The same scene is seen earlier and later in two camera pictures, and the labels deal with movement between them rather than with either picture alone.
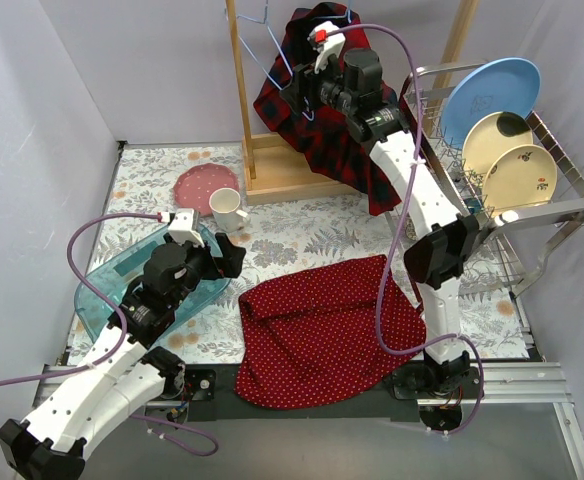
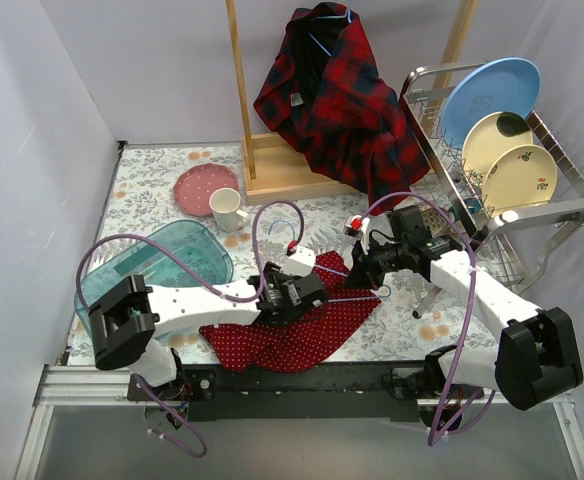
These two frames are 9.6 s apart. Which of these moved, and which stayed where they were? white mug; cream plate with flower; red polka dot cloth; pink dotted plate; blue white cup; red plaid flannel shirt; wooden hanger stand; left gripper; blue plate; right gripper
Moved: left gripper; right gripper; red polka dot cloth
Stayed: blue white cup; wooden hanger stand; red plaid flannel shirt; cream plate with flower; white mug; pink dotted plate; blue plate
